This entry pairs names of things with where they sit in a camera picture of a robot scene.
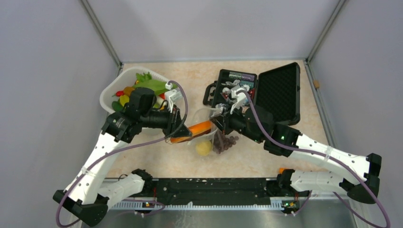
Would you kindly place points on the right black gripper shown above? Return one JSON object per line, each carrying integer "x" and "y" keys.
{"x": 223, "y": 121}

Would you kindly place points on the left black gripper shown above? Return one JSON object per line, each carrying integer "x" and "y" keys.
{"x": 175, "y": 127}

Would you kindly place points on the dark red grape bunch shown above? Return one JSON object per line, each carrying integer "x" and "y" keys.
{"x": 223, "y": 142}

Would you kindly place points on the papaya slice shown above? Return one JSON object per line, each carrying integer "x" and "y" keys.
{"x": 197, "y": 130}

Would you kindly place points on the clear zip top bag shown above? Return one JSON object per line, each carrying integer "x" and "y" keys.
{"x": 201, "y": 115}

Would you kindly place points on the yellow lemon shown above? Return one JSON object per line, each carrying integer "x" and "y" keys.
{"x": 203, "y": 148}

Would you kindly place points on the yellow green star fruit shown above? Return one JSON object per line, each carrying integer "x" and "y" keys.
{"x": 123, "y": 100}

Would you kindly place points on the white plastic basket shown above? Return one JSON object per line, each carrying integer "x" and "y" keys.
{"x": 110, "y": 94}

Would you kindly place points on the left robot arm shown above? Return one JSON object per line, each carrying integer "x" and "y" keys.
{"x": 84, "y": 197}

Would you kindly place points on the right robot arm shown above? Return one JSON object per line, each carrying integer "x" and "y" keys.
{"x": 345, "y": 173}

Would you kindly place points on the poker chips in case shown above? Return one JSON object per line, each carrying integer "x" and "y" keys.
{"x": 230, "y": 79}

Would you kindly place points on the black carrying case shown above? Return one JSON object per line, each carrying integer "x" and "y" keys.
{"x": 277, "y": 91}

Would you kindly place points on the green lettuce leaf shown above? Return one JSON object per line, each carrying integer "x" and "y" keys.
{"x": 146, "y": 80}

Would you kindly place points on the dark green cucumber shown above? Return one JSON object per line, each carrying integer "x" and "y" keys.
{"x": 116, "y": 106}

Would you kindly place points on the red chili pepper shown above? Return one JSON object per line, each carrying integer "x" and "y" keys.
{"x": 119, "y": 93}

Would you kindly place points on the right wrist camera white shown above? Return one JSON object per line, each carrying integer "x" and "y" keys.
{"x": 238, "y": 95}

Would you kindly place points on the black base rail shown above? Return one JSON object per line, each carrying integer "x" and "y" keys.
{"x": 215, "y": 191}

